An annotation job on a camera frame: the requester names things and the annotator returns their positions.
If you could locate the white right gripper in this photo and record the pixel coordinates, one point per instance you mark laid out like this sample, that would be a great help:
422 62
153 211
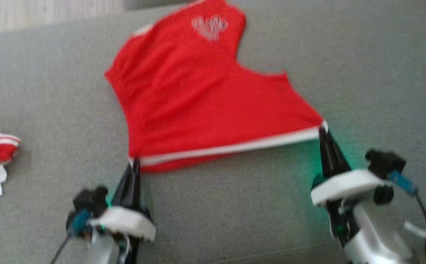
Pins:
345 185

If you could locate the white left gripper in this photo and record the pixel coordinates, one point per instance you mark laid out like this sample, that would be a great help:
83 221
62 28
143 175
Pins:
125 222

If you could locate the red shirt with white trim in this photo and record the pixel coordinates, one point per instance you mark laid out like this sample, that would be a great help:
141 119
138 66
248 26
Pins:
205 99

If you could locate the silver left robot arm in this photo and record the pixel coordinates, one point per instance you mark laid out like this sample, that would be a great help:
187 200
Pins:
105 249

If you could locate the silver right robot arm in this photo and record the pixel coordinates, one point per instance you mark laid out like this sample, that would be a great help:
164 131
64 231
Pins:
376 238

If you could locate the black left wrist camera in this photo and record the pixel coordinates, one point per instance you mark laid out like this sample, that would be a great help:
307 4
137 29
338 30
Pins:
88 205

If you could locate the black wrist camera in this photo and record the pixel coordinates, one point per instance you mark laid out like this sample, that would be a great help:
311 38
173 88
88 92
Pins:
385 167
88 205

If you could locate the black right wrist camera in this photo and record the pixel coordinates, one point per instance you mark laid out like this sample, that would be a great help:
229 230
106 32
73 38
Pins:
385 167

